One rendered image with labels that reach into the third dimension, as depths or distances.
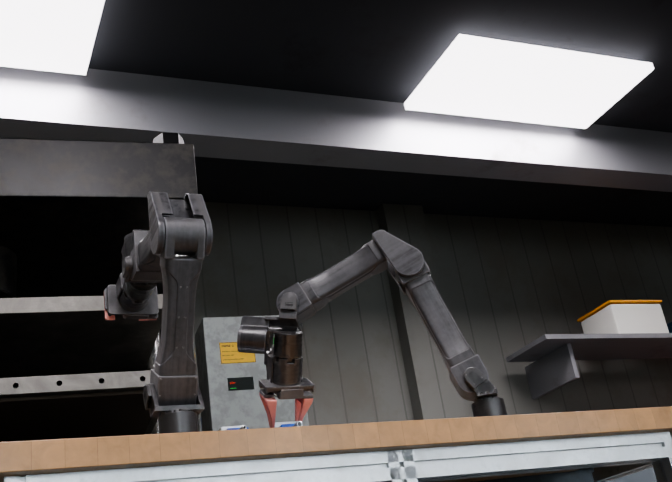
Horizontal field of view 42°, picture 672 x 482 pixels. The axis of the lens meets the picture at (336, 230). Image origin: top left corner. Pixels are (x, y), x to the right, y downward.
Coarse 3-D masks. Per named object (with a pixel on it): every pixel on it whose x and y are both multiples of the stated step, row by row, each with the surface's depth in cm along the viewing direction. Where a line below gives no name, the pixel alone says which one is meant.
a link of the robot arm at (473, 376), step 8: (472, 368) 167; (464, 376) 167; (472, 376) 167; (480, 376) 167; (472, 384) 166; (480, 384) 166; (488, 384) 166; (480, 392) 166; (488, 392) 166; (496, 392) 166
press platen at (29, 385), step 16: (0, 384) 243; (16, 384) 246; (32, 384) 246; (48, 384) 247; (64, 384) 249; (80, 384) 250; (96, 384) 251; (112, 384) 252; (128, 384) 254; (144, 384) 255
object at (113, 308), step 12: (108, 288) 181; (156, 288) 185; (108, 300) 180; (120, 300) 180; (132, 300) 176; (144, 300) 177; (156, 300) 184; (108, 312) 179; (120, 312) 180; (132, 312) 181; (144, 312) 182; (156, 312) 183
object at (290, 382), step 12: (276, 360) 178; (300, 360) 178; (276, 372) 177; (288, 372) 176; (300, 372) 178; (264, 384) 177; (276, 384) 177; (288, 384) 176; (300, 384) 178; (312, 384) 178
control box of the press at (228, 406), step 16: (208, 320) 276; (224, 320) 278; (240, 320) 279; (208, 336) 274; (224, 336) 275; (208, 352) 271; (224, 352) 273; (240, 352) 274; (208, 368) 269; (224, 368) 271; (240, 368) 272; (256, 368) 274; (208, 384) 267; (224, 384) 268; (240, 384) 270; (256, 384) 271; (208, 400) 266; (224, 400) 266; (240, 400) 268; (256, 400) 269; (288, 400) 272; (208, 416) 266; (224, 416) 264; (240, 416) 265; (256, 416) 267; (288, 416) 270; (304, 416) 271
